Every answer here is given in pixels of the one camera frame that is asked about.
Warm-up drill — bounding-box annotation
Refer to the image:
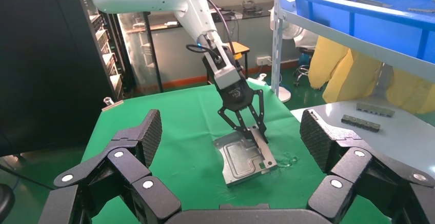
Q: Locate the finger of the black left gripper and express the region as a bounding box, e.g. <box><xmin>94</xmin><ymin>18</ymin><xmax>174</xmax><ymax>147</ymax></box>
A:
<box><xmin>249</xmin><ymin>88</ymin><xmax>269</xmax><ymax>145</ymax></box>
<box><xmin>217</xmin><ymin>106</ymin><xmax>255</xmax><ymax>142</ymax></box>

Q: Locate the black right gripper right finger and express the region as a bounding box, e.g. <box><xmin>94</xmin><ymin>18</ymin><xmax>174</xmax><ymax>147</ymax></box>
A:
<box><xmin>300</xmin><ymin>109</ymin><xmax>435</xmax><ymax>224</ymax></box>

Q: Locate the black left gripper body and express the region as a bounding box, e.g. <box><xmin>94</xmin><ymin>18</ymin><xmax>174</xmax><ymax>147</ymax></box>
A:
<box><xmin>220</xmin><ymin>79</ymin><xmax>255</xmax><ymax>112</ymax></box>

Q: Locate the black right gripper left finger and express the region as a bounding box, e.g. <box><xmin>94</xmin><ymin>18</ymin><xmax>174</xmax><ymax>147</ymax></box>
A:
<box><xmin>37</xmin><ymin>109</ymin><xmax>183</xmax><ymax>224</ymax></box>

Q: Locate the stamped sheet metal bracket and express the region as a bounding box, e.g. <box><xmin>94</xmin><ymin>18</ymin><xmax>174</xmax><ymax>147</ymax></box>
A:
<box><xmin>213</xmin><ymin>125</ymin><xmax>279</xmax><ymax>188</ymax></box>

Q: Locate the parts drawer rack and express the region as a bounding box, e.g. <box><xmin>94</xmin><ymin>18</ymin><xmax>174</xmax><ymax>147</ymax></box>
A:
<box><xmin>89</xmin><ymin>10</ymin><xmax>125</xmax><ymax>101</ymax></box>

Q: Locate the yellow seat stool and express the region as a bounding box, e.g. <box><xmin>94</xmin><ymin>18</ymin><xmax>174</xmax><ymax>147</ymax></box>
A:
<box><xmin>231</xmin><ymin>42</ymin><xmax>251</xmax><ymax>80</ymax></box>

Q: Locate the green table cloth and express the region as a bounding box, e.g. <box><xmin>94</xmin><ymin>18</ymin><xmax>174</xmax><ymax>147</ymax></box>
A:
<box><xmin>81</xmin><ymin>79</ymin><xmax>391</xmax><ymax>224</ymax></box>

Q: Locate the grey metal shelf rack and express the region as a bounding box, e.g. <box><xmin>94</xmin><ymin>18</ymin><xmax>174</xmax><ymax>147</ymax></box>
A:
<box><xmin>270</xmin><ymin>0</ymin><xmax>435</xmax><ymax>97</ymax></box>

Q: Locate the grey workbench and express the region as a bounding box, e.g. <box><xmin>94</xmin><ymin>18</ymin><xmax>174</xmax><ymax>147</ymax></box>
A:
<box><xmin>149</xmin><ymin>3</ymin><xmax>276</xmax><ymax>88</ymax></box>

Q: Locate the black swivel stool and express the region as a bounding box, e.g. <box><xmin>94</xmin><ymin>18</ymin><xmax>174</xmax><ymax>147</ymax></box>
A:
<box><xmin>292</xmin><ymin>47</ymin><xmax>315</xmax><ymax>87</ymax></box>

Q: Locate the small black device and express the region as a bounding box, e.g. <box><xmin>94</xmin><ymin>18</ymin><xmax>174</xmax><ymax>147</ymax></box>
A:
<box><xmin>242</xmin><ymin>0</ymin><xmax>264</xmax><ymax>15</ymax></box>

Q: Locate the yellow mesh bag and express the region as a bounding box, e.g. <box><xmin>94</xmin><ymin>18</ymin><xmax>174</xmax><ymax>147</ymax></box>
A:
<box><xmin>307</xmin><ymin>35</ymin><xmax>435</xmax><ymax>114</ymax></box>

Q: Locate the blue plastic bin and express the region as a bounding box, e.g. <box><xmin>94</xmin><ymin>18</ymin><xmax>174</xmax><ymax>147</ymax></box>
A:
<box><xmin>288</xmin><ymin>0</ymin><xmax>435</xmax><ymax>64</ymax></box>

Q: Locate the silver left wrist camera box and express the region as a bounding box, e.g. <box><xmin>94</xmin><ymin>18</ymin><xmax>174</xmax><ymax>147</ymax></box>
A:
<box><xmin>203</xmin><ymin>44</ymin><xmax>244</xmax><ymax>91</ymax></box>

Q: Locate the small grey slotted rail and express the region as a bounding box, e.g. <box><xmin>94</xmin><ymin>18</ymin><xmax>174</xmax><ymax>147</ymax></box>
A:
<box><xmin>355</xmin><ymin>103</ymin><xmax>396</xmax><ymax>118</ymax></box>
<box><xmin>341</xmin><ymin>114</ymin><xmax>381</xmax><ymax>133</ymax></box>

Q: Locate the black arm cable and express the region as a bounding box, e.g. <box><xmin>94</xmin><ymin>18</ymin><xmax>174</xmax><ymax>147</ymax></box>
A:
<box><xmin>170</xmin><ymin>0</ymin><xmax>239</xmax><ymax>61</ymax></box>

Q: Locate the white pedestal fan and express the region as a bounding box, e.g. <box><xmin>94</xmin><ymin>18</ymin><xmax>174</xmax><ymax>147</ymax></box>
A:
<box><xmin>270</xmin><ymin>7</ymin><xmax>319</xmax><ymax>103</ymax></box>

